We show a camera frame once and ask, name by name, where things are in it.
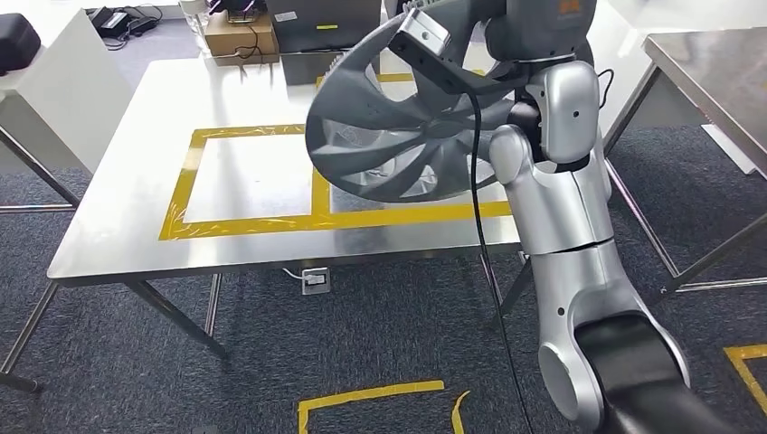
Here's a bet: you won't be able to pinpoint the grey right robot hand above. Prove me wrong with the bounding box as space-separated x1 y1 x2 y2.
484 0 599 64

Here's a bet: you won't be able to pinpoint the black power adapters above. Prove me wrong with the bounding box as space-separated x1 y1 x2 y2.
88 5 163 49

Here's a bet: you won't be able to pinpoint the black camera cable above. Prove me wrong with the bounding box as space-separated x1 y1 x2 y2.
466 92 535 434

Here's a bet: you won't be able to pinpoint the dark grey case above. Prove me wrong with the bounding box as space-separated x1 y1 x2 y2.
266 0 384 86

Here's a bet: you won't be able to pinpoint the grey wheel hubcap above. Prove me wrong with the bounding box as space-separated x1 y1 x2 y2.
304 0 516 205

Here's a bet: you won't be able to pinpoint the white floor outlet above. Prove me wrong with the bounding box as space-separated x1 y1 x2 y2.
301 268 332 297

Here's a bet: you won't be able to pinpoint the steel workbench table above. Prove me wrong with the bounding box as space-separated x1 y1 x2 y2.
0 44 535 395

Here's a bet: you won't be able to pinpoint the white cabinet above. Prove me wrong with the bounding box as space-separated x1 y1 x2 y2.
0 8 134 211

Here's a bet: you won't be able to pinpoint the brown cardboard box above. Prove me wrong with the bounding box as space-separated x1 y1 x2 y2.
204 12 281 66

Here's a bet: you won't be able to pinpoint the black soft case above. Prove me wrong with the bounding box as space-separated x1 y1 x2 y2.
0 13 42 76

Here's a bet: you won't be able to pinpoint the steel frame table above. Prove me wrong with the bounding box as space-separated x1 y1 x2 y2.
601 26 767 295
0 126 79 213

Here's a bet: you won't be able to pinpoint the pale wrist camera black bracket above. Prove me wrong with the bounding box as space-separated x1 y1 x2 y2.
388 6 528 97

